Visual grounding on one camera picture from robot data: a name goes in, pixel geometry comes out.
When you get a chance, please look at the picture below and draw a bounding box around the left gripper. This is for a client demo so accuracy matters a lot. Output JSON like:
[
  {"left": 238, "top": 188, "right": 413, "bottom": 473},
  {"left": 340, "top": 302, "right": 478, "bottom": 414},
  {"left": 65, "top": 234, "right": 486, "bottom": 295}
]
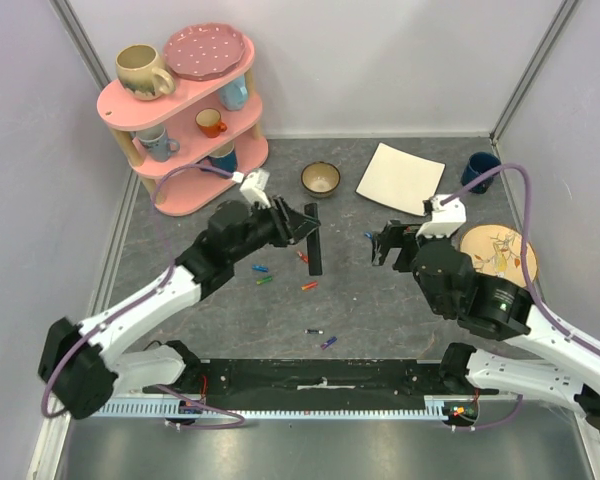
[{"left": 229, "top": 194, "right": 320, "bottom": 263}]

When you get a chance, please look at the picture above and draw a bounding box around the black remote control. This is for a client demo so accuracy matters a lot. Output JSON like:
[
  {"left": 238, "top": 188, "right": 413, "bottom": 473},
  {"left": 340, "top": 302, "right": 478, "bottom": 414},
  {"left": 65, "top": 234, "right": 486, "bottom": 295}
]
[{"left": 304, "top": 203, "right": 323, "bottom": 276}]

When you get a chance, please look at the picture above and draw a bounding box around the red orange battery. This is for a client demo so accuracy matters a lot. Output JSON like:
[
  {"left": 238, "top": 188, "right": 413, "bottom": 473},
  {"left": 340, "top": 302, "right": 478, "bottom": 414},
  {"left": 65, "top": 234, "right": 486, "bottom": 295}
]
[{"left": 301, "top": 281, "right": 318, "bottom": 291}]

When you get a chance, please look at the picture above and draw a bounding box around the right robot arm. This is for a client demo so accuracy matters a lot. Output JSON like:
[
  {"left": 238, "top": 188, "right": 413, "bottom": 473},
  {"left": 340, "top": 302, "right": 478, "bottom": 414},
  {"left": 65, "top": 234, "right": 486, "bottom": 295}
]
[{"left": 371, "top": 220, "right": 600, "bottom": 431}]

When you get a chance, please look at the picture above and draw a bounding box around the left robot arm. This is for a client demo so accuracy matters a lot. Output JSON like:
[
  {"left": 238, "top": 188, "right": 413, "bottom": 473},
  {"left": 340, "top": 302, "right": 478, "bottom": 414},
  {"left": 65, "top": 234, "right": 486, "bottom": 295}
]
[{"left": 38, "top": 197, "right": 320, "bottom": 419}]

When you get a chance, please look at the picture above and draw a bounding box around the red battery centre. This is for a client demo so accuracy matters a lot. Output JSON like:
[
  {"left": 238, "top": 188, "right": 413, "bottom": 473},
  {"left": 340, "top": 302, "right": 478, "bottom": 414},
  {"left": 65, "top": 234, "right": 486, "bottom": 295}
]
[{"left": 296, "top": 251, "right": 309, "bottom": 264}]

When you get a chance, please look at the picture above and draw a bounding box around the beige brown ceramic bowl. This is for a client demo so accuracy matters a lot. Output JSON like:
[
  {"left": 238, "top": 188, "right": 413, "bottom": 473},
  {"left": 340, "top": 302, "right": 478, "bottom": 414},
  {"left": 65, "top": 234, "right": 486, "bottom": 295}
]
[{"left": 301, "top": 162, "right": 341, "bottom": 198}]

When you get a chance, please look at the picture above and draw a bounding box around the white square plate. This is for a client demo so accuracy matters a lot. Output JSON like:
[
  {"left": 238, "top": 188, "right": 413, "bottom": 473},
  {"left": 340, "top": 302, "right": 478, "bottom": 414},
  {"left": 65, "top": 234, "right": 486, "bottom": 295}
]
[{"left": 356, "top": 143, "right": 445, "bottom": 216}]

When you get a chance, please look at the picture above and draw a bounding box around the green battery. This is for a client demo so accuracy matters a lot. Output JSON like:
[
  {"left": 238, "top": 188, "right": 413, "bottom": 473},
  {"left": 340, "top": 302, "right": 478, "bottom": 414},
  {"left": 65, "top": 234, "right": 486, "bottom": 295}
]
[{"left": 256, "top": 276, "right": 273, "bottom": 285}]

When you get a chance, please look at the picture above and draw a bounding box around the dark blue faceted mug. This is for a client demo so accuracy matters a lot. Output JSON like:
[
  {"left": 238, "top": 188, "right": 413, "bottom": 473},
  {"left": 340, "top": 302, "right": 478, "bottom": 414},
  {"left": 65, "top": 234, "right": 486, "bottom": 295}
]
[{"left": 198, "top": 141, "right": 238, "bottom": 177}]

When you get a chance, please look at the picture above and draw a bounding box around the round wooden bird coaster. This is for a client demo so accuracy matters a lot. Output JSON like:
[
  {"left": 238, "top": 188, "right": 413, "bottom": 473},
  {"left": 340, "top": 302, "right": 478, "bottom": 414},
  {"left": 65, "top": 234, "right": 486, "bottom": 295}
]
[{"left": 460, "top": 224, "right": 526, "bottom": 287}]

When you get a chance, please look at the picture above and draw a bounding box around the navy blue cup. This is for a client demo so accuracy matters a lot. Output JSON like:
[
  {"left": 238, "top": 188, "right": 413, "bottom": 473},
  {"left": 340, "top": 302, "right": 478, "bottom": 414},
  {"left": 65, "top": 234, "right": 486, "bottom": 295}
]
[{"left": 461, "top": 152, "right": 501, "bottom": 194}]

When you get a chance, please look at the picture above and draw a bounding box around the blue purple battery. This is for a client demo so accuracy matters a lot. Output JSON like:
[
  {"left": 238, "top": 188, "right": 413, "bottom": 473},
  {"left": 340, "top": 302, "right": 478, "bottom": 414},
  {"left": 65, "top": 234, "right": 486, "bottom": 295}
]
[{"left": 320, "top": 336, "right": 337, "bottom": 350}]

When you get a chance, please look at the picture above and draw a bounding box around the pink three-tier shelf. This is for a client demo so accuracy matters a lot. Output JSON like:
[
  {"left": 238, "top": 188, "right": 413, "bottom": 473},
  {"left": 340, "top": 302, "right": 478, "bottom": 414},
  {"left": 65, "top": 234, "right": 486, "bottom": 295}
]
[{"left": 97, "top": 38, "right": 269, "bottom": 216}]

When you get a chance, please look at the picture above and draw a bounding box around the orange mug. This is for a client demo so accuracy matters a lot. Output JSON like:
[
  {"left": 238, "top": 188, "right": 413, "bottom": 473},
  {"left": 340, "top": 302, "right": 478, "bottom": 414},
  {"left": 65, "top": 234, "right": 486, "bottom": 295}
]
[{"left": 195, "top": 108, "right": 227, "bottom": 138}]

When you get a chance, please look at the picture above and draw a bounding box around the light blue mug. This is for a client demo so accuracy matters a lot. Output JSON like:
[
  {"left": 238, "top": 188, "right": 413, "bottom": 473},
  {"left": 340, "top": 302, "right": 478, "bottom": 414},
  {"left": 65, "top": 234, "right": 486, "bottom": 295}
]
[{"left": 217, "top": 75, "right": 249, "bottom": 111}]

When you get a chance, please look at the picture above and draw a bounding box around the grey blue mug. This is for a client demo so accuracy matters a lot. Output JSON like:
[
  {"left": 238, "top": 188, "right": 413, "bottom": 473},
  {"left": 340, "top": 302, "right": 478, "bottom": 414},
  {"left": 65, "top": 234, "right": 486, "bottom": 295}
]
[{"left": 135, "top": 124, "right": 180, "bottom": 162}]

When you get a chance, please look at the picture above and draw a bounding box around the pink polka dot plate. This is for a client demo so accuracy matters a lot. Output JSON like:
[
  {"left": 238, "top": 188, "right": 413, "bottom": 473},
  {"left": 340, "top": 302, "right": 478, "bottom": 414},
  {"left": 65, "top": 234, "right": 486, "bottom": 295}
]
[{"left": 163, "top": 23, "right": 246, "bottom": 81}]

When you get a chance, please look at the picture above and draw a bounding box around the beige ceramic mug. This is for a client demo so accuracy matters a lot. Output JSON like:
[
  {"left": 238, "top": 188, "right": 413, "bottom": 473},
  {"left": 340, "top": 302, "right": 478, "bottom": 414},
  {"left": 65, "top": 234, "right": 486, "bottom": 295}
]
[{"left": 115, "top": 44, "right": 176, "bottom": 101}]

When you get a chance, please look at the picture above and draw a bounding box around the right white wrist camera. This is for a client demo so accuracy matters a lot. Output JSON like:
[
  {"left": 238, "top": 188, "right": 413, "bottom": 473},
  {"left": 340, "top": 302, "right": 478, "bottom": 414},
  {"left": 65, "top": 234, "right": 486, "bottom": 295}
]
[{"left": 416, "top": 195, "right": 467, "bottom": 239}]

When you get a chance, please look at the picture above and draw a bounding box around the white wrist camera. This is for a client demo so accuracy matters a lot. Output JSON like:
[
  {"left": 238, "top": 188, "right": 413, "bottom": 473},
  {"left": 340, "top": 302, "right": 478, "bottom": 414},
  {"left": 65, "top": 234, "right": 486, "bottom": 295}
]
[
  {"left": 416, "top": 195, "right": 467, "bottom": 239},
  {"left": 232, "top": 168, "right": 271, "bottom": 209}
]

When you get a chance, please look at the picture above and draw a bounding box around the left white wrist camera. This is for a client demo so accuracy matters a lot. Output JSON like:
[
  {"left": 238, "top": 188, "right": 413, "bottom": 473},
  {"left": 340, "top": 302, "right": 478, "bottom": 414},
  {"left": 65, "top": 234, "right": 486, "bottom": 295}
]
[{"left": 232, "top": 168, "right": 271, "bottom": 209}]

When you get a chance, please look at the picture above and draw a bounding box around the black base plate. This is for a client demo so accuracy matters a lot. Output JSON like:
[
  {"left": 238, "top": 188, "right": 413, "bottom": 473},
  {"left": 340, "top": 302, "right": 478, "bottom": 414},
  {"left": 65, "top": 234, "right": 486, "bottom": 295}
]
[{"left": 169, "top": 359, "right": 475, "bottom": 411}]

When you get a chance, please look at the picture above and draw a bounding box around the white slotted cable duct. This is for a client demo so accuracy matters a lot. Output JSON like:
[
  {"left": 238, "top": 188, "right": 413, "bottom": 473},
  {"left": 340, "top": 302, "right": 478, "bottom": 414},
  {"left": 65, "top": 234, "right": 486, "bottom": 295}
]
[{"left": 94, "top": 395, "right": 448, "bottom": 421}]

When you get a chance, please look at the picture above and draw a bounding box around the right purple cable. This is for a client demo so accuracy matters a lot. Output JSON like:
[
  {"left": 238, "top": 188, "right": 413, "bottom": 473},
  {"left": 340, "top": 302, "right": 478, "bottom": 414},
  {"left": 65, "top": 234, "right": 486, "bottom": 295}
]
[{"left": 442, "top": 162, "right": 600, "bottom": 432}]

